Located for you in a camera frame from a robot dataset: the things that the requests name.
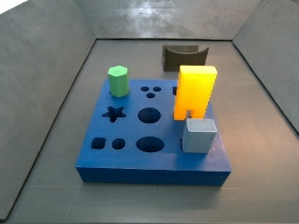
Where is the blue shape sorter board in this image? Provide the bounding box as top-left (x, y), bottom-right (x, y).
top-left (76, 80), bottom-right (231, 186)

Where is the black curved fixture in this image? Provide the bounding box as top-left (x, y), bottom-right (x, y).
top-left (163, 45), bottom-right (210, 72)

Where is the light blue rectangular block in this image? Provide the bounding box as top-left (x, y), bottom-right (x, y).
top-left (182, 118), bottom-right (218, 153)

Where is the green hexagonal prism block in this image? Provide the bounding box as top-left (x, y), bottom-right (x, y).
top-left (107, 66), bottom-right (128, 97)

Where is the yellow slotted tall block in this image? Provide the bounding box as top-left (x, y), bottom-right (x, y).
top-left (174, 66), bottom-right (218, 120)

